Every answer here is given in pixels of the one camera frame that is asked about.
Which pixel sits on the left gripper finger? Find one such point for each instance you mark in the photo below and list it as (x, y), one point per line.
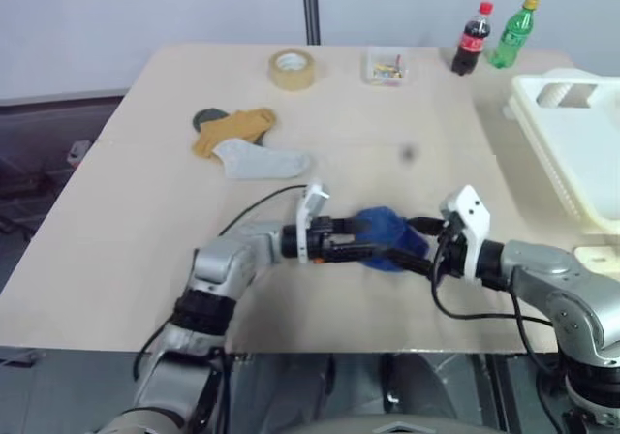
(361, 250)
(351, 225)

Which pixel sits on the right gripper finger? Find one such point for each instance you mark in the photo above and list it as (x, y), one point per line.
(412, 263)
(426, 225)

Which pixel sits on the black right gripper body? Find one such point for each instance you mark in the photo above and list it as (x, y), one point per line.
(450, 252)

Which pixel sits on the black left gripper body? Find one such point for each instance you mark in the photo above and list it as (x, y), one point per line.
(329, 242)

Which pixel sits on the blue cloth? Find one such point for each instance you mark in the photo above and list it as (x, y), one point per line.
(382, 221)

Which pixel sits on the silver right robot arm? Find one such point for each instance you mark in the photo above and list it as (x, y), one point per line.
(542, 264)

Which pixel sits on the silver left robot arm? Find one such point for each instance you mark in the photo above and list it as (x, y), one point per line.
(227, 259)

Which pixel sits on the white plastic basket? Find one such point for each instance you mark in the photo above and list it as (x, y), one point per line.
(576, 153)

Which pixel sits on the clear box with colourful bits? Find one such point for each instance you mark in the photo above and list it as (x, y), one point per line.
(386, 68)

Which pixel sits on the light grey sock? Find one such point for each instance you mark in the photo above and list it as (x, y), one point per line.
(261, 163)

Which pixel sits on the black table leg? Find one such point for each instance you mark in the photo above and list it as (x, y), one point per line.
(224, 381)
(494, 390)

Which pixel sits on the tan sock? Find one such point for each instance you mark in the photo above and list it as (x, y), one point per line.
(237, 124)

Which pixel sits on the brown packing tape roll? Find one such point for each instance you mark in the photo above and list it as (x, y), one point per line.
(292, 71)

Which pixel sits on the dark green sock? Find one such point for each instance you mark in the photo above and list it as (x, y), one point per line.
(206, 116)

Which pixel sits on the cola bottle with red cap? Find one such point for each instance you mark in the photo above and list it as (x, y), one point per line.
(470, 44)

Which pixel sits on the green bottle with yellow cap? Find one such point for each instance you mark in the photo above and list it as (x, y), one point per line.
(511, 37)

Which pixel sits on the black vertical pole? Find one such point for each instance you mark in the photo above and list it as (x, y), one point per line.
(311, 5)

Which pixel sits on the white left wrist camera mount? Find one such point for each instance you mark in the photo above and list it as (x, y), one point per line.
(310, 206)

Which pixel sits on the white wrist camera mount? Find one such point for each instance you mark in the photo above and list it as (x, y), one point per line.
(310, 206)
(472, 211)

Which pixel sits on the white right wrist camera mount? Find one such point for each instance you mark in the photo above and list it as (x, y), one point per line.
(472, 211)

